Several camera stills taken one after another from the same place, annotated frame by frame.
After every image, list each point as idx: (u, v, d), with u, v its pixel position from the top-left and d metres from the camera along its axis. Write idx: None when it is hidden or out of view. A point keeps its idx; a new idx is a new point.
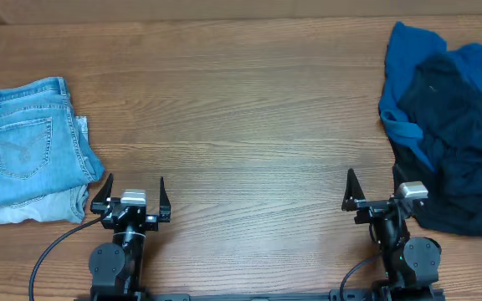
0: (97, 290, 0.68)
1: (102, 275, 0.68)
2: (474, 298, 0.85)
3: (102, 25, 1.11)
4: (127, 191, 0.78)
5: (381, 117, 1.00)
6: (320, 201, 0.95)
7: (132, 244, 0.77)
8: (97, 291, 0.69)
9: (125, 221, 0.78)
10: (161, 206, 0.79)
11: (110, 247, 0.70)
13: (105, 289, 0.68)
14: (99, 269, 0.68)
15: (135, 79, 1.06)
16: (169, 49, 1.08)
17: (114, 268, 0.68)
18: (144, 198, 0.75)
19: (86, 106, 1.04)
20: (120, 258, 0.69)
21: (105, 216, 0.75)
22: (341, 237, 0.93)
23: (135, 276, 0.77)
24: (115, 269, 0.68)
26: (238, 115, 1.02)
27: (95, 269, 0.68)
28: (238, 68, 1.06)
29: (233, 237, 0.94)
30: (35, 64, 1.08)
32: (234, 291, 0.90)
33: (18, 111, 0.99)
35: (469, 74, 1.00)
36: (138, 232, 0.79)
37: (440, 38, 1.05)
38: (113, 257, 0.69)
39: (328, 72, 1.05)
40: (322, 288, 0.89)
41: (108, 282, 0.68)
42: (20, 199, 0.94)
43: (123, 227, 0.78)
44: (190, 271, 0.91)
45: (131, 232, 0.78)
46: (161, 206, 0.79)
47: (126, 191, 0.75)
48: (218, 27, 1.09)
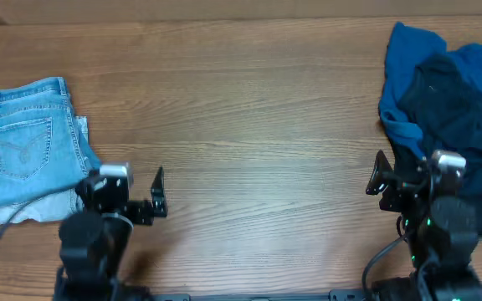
0: (67, 262, 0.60)
1: (72, 243, 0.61)
2: None
3: (101, 24, 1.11)
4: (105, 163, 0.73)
5: (381, 117, 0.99)
6: (321, 201, 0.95)
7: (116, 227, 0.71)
8: (67, 262, 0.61)
9: (103, 195, 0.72)
10: (153, 190, 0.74)
11: (84, 215, 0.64)
13: (74, 259, 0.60)
14: (70, 237, 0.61)
15: (135, 79, 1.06)
16: (169, 49, 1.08)
17: (88, 234, 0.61)
18: (126, 172, 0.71)
19: (86, 106, 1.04)
20: (96, 223, 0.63)
21: (87, 181, 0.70)
22: (341, 237, 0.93)
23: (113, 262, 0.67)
24: (90, 235, 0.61)
26: (238, 116, 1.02)
27: (65, 238, 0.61)
28: (238, 68, 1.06)
29: (234, 236, 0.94)
30: (35, 64, 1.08)
32: (234, 291, 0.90)
33: (18, 111, 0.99)
35: (469, 74, 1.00)
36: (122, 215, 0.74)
37: (440, 38, 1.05)
38: (88, 222, 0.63)
39: (327, 71, 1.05)
40: (322, 288, 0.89)
41: (80, 249, 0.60)
42: (21, 199, 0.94)
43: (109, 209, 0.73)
44: (190, 271, 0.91)
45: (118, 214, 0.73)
46: (153, 189, 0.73)
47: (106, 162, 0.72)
48: (218, 27, 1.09)
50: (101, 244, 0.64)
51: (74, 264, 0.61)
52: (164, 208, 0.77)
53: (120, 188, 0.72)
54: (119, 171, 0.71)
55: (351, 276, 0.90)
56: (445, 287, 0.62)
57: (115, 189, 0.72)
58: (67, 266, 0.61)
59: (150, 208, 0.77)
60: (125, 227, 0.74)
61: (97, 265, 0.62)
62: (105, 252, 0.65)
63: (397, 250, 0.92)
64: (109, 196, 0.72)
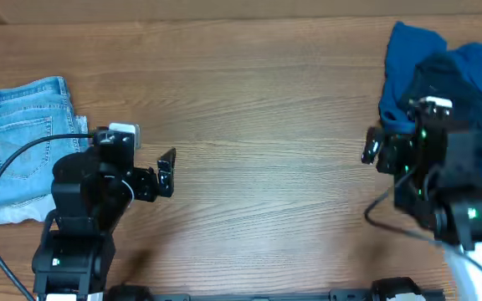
0: (58, 199, 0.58)
1: (67, 177, 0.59)
2: None
3: (101, 24, 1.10)
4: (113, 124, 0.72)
5: (381, 117, 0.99)
6: (321, 201, 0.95)
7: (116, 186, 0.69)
8: (59, 201, 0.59)
9: (110, 152, 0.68)
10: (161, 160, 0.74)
11: (82, 155, 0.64)
13: (66, 196, 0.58)
14: (67, 171, 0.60)
15: (135, 79, 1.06)
16: (169, 49, 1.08)
17: (84, 170, 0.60)
18: (135, 131, 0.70)
19: (86, 106, 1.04)
20: (93, 163, 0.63)
21: (97, 133, 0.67)
22: (341, 237, 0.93)
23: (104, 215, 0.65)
24: (85, 172, 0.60)
26: (238, 115, 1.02)
27: (63, 170, 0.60)
28: (238, 68, 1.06)
29: (234, 236, 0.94)
30: (35, 64, 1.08)
32: (234, 291, 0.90)
33: (18, 110, 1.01)
35: (470, 74, 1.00)
36: (125, 181, 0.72)
37: (440, 38, 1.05)
38: (85, 160, 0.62)
39: (327, 71, 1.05)
40: (322, 288, 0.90)
41: (73, 186, 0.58)
42: (21, 198, 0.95)
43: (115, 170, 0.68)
44: (191, 270, 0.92)
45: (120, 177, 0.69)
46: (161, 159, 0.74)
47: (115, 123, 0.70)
48: (218, 27, 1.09)
50: (94, 187, 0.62)
51: (65, 202, 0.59)
52: (167, 184, 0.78)
53: (126, 148, 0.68)
54: (128, 130, 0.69)
55: (351, 276, 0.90)
56: (460, 199, 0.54)
57: (123, 147, 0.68)
58: (58, 204, 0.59)
59: (154, 182, 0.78)
60: (120, 190, 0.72)
61: (89, 210, 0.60)
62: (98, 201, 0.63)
63: (397, 250, 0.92)
64: (117, 154, 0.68)
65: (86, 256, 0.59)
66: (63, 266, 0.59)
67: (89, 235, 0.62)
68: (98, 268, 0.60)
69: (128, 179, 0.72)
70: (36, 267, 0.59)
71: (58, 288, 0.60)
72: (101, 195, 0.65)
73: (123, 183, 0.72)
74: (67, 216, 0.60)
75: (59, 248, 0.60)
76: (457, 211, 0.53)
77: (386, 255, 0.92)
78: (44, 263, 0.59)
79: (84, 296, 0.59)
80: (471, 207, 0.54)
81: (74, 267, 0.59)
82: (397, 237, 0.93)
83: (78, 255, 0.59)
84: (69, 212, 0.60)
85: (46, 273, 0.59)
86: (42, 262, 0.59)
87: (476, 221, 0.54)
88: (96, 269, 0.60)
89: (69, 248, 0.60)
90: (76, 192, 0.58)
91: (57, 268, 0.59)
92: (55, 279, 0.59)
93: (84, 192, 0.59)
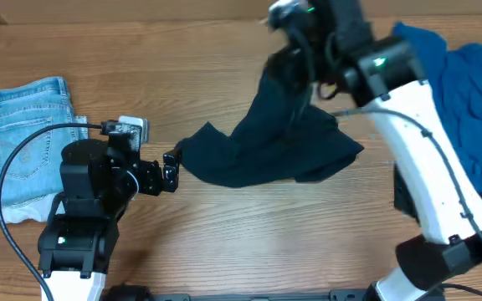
0: (66, 181, 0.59)
1: (75, 160, 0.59)
2: (474, 298, 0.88)
3: (101, 24, 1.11)
4: (122, 117, 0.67)
5: None
6: (321, 201, 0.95)
7: (125, 180, 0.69)
8: (66, 181, 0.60)
9: (117, 145, 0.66)
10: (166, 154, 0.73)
11: (86, 143, 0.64)
13: (72, 177, 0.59)
14: (73, 155, 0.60)
15: (135, 79, 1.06)
16: (169, 48, 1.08)
17: (91, 155, 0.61)
18: (143, 125, 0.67)
19: (86, 106, 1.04)
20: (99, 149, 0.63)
21: (106, 124, 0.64)
22: (341, 237, 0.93)
23: (110, 199, 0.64)
24: (93, 155, 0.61)
26: (238, 116, 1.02)
27: (70, 154, 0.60)
28: (238, 68, 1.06)
29: (233, 237, 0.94)
30: (35, 64, 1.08)
32: (234, 290, 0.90)
33: (18, 111, 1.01)
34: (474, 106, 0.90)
35: (452, 74, 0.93)
36: (131, 171, 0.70)
37: (439, 38, 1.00)
38: (89, 148, 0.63)
39: None
40: (322, 288, 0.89)
41: (79, 168, 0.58)
42: (21, 198, 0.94)
43: (128, 161, 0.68)
44: (190, 271, 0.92)
45: (129, 170, 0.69)
46: (165, 154, 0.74)
47: (121, 116, 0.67)
48: (219, 27, 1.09)
50: (101, 171, 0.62)
51: (73, 184, 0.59)
52: (173, 179, 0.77)
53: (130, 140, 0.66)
54: (137, 123, 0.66)
55: (351, 277, 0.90)
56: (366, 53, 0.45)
57: (128, 140, 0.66)
58: (64, 185, 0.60)
59: (159, 176, 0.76)
60: (127, 181, 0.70)
61: (94, 191, 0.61)
62: (102, 185, 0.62)
63: None
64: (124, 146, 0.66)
65: (90, 237, 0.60)
66: (69, 245, 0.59)
67: (95, 217, 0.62)
68: (102, 250, 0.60)
69: (135, 170, 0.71)
70: (43, 245, 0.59)
71: (64, 266, 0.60)
72: (109, 183, 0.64)
73: (128, 174, 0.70)
74: (74, 198, 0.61)
75: (65, 228, 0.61)
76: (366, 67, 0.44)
77: (386, 256, 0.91)
78: (50, 242, 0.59)
79: (88, 273, 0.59)
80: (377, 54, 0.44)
81: (79, 247, 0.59)
82: (397, 237, 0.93)
83: (84, 236, 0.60)
84: (76, 193, 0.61)
85: (52, 252, 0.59)
86: (48, 240, 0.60)
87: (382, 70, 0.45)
88: (100, 251, 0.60)
89: (75, 229, 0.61)
90: (82, 174, 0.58)
91: (62, 247, 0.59)
92: (58, 258, 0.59)
93: (91, 175, 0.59)
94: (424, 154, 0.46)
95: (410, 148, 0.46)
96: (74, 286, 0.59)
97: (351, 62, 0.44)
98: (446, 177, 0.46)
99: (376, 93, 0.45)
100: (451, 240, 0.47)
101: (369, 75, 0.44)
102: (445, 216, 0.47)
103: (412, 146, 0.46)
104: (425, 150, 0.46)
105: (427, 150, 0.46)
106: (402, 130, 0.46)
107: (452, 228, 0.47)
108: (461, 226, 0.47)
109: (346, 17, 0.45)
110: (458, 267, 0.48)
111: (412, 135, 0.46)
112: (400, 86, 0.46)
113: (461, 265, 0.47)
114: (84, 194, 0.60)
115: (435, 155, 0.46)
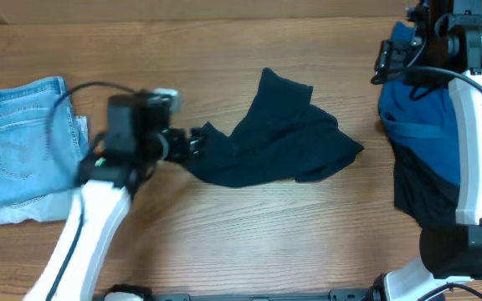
0: (110, 117, 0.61)
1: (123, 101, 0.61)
2: (474, 298, 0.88)
3: (101, 24, 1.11)
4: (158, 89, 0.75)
5: (381, 117, 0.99)
6: (320, 201, 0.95)
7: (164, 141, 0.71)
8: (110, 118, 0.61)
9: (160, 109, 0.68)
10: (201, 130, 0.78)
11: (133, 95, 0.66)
13: (117, 114, 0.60)
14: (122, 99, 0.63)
15: (135, 79, 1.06)
16: (169, 48, 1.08)
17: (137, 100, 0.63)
18: (175, 95, 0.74)
19: (86, 106, 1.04)
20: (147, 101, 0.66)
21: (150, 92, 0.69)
22: (341, 238, 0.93)
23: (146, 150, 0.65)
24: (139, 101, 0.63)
26: (238, 116, 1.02)
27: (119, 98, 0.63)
28: (237, 68, 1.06)
29: (234, 236, 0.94)
30: (35, 64, 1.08)
32: (234, 290, 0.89)
33: (18, 111, 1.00)
34: None
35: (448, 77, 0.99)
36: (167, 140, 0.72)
37: None
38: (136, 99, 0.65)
39: (328, 71, 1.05)
40: (322, 288, 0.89)
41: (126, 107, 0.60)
42: (20, 199, 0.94)
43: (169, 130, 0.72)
44: (191, 271, 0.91)
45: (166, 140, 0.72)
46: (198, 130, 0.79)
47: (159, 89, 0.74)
48: (219, 27, 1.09)
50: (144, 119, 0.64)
51: (115, 122, 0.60)
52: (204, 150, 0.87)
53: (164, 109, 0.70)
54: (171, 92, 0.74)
55: (351, 277, 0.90)
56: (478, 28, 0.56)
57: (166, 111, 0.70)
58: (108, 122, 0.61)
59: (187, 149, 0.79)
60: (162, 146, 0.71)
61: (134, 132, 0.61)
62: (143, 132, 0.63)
63: (397, 250, 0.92)
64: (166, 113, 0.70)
65: (124, 166, 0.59)
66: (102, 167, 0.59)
67: None
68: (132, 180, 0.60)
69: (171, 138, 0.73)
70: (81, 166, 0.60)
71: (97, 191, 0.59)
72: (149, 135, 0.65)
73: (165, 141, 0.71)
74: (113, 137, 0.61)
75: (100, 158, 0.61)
76: (471, 38, 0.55)
77: (386, 255, 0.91)
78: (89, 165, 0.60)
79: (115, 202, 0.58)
80: None
81: (111, 177, 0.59)
82: (397, 237, 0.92)
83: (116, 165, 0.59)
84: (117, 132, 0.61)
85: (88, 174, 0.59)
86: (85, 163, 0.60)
87: None
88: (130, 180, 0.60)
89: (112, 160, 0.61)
90: (125, 114, 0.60)
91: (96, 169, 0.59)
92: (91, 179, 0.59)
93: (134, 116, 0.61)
94: None
95: (479, 127, 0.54)
96: (93, 230, 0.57)
97: (460, 33, 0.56)
98: None
99: (470, 64, 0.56)
100: None
101: (470, 46, 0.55)
102: None
103: (479, 125, 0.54)
104: None
105: None
106: (478, 107, 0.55)
107: None
108: None
109: (462, 8, 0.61)
110: (478, 250, 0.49)
111: None
112: None
113: None
114: (126, 130, 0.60)
115: None
